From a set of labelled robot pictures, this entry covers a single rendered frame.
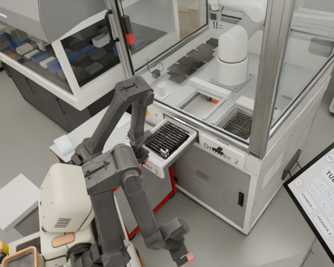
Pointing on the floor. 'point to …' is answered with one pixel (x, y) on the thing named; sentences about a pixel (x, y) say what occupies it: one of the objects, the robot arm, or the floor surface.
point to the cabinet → (238, 178)
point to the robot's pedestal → (16, 206)
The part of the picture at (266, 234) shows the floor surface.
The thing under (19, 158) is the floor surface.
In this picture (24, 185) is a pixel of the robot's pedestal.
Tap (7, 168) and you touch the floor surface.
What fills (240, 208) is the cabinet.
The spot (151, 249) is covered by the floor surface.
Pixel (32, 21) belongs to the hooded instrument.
